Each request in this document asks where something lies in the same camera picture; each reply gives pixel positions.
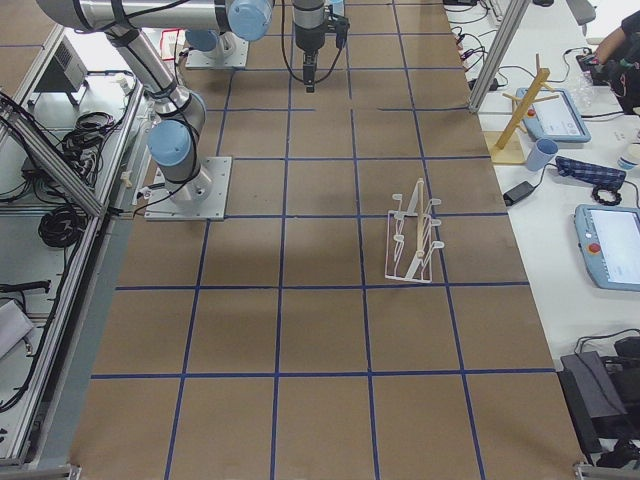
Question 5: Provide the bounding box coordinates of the white paper cup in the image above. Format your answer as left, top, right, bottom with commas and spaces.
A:
618, 142, 640, 170

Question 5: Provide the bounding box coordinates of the aluminium frame post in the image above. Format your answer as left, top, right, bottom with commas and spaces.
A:
468, 0, 530, 113

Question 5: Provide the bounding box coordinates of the blue plaid cloth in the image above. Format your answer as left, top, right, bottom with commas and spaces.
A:
555, 156, 626, 191

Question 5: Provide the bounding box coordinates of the wooden mug tree stand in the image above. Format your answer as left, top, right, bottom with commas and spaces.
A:
485, 55, 559, 165

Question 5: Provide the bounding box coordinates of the blue teach pendant near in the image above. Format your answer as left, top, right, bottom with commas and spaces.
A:
573, 204, 639, 292

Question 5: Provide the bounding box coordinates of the blue teach pendant far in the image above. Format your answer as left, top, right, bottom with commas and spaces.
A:
522, 88, 591, 143

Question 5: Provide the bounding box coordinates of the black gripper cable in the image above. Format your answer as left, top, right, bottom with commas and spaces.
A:
279, 0, 346, 84

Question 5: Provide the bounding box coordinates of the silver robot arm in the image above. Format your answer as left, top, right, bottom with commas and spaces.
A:
38, 1, 274, 199

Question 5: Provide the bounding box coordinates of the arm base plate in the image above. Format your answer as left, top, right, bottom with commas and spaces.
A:
144, 157, 232, 221
185, 30, 249, 70

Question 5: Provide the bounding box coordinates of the coiled black cable bundle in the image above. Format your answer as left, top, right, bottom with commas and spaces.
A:
38, 205, 84, 250

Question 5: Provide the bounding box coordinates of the grey control box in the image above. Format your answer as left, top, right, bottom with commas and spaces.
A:
34, 36, 88, 107

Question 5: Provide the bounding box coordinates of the black bead bracelet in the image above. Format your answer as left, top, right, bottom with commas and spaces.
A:
591, 183, 623, 206

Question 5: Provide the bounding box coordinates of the white wire cup rack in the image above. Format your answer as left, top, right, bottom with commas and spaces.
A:
384, 178, 445, 284

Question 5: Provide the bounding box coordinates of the person in black shirt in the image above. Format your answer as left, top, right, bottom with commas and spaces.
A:
595, 11, 639, 115

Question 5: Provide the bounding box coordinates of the light blue plastic cup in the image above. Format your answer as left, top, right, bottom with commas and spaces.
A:
525, 138, 559, 172

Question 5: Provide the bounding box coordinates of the black power adapter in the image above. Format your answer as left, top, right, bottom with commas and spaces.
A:
502, 181, 536, 207

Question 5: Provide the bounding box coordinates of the blue teach pendant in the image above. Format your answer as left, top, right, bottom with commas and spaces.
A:
573, 204, 639, 292
522, 88, 591, 143

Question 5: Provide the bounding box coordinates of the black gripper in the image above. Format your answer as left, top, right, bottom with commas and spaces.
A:
292, 0, 349, 93

